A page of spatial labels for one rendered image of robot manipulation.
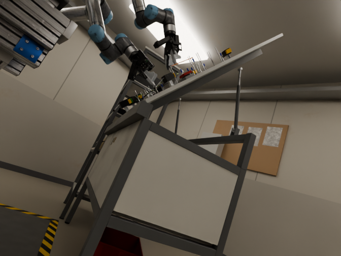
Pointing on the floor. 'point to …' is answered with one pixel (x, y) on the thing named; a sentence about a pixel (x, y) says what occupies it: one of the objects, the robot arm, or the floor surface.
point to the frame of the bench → (183, 244)
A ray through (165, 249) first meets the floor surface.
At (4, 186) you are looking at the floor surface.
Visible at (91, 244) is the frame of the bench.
